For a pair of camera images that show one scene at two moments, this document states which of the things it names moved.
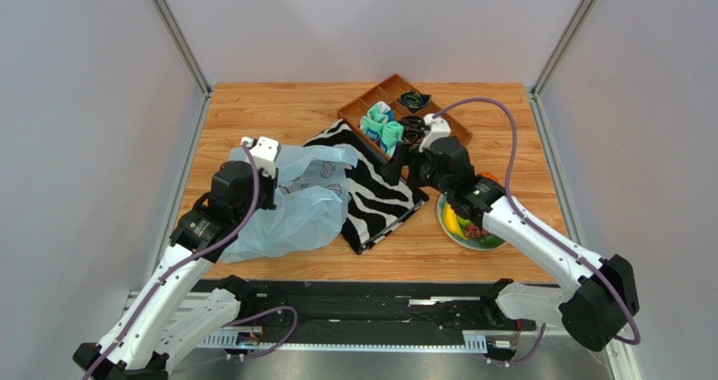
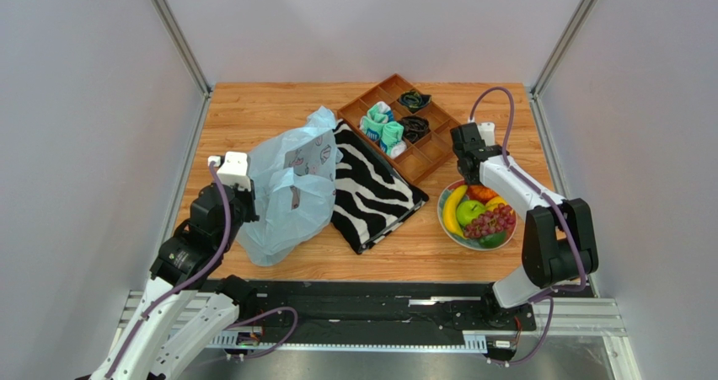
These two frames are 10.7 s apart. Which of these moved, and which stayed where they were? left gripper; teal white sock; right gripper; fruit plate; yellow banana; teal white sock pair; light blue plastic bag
Moved: right gripper; left gripper; light blue plastic bag
Stayed: yellow banana; fruit plate; teal white sock; teal white sock pair
